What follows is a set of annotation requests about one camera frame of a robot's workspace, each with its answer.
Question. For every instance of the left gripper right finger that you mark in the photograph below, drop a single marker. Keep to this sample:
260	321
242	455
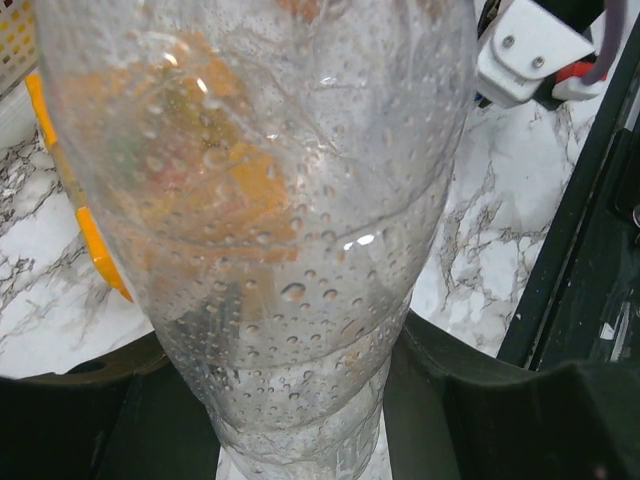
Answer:
453	412

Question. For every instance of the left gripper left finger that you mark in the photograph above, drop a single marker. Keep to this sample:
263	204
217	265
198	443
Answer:
124	415

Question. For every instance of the clear plastic bottle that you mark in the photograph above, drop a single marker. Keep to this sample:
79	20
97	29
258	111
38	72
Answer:
268	177

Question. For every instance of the orange mango gummy bag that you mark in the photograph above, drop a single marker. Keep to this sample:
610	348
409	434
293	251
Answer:
97	249

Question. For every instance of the white plastic basket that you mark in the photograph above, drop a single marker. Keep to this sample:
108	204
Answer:
18	59

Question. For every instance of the black base frame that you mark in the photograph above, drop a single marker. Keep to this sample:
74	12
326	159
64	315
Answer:
581	301

